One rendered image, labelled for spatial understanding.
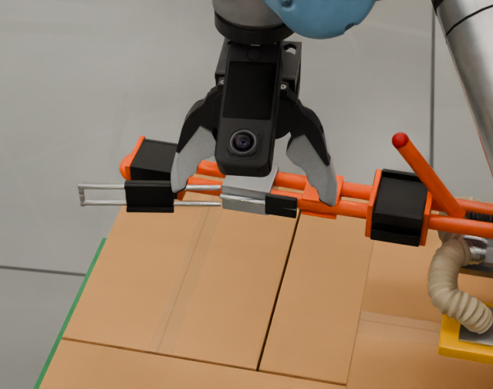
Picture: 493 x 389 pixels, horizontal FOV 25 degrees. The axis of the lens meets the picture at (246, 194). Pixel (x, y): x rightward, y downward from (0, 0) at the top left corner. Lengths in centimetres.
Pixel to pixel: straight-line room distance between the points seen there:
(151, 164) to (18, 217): 181
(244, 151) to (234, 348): 135
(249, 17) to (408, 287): 96
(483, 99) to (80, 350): 156
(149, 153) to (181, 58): 238
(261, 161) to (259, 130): 3
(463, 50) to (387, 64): 318
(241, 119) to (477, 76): 21
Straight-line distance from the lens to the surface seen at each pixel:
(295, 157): 100
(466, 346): 156
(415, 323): 175
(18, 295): 315
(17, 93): 389
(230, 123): 92
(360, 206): 156
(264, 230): 247
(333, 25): 79
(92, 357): 224
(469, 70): 81
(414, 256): 185
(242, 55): 94
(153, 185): 157
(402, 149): 150
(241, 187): 157
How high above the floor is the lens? 221
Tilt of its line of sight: 41 degrees down
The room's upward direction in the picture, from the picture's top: straight up
